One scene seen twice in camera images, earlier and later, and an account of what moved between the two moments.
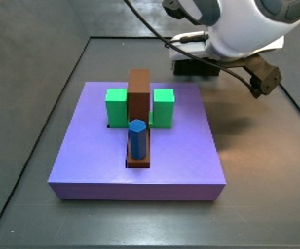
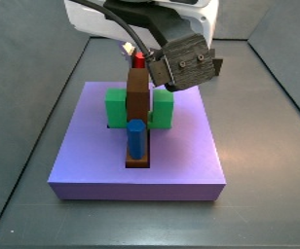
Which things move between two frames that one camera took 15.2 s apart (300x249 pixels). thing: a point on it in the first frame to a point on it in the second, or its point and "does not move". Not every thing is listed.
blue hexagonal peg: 137,133 does not move
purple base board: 185,171 does not move
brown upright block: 138,102 does not move
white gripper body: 193,42 to 178,18
